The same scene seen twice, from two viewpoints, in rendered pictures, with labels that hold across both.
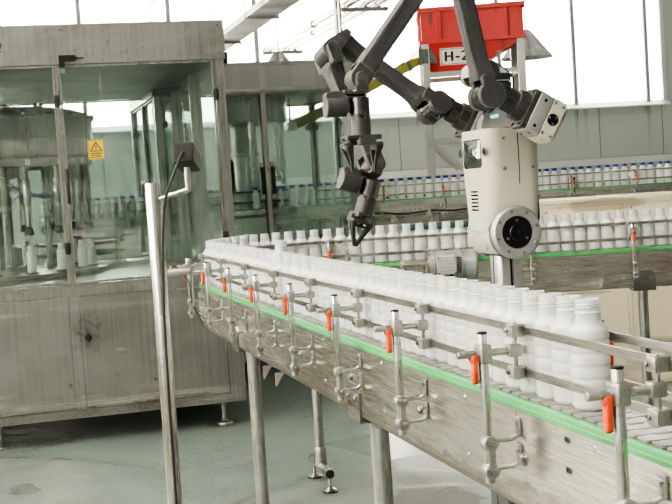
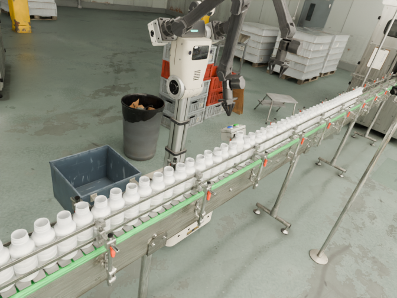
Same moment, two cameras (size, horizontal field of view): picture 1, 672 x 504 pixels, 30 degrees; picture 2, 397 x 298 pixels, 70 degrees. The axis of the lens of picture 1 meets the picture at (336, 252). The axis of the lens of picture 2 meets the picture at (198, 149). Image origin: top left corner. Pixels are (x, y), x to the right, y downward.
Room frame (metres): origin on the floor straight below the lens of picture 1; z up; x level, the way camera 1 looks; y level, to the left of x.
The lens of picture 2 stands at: (4.78, 1.07, 1.80)
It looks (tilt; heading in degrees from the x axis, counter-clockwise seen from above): 30 degrees down; 233
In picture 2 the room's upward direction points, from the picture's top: 11 degrees clockwise
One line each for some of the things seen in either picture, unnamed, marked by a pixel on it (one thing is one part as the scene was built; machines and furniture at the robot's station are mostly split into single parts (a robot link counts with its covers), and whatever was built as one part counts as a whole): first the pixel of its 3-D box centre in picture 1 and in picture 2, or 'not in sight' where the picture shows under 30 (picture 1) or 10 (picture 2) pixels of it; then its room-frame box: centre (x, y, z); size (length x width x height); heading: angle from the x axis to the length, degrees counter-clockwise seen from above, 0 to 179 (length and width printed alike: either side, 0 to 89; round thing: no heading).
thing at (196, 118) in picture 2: not in sight; (181, 115); (2.82, -2.12, 0.11); 0.61 x 0.41 x 0.22; 21
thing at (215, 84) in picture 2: not in sight; (213, 78); (2.16, -2.41, 0.55); 0.61 x 0.41 x 0.22; 18
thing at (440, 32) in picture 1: (477, 171); not in sight; (10.93, -1.28, 1.40); 0.92 x 0.72 x 2.80; 87
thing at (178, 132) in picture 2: not in sight; (176, 142); (3.81, -0.51, 0.74); 0.11 x 0.11 x 0.40; 15
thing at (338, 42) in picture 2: not in sight; (319, 51); (-3.21, -4.53, 0.59); 1.25 x 1.03 x 1.17; 16
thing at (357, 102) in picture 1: (357, 106); (285, 45); (3.46, -0.08, 1.57); 0.07 x 0.06 x 0.07; 105
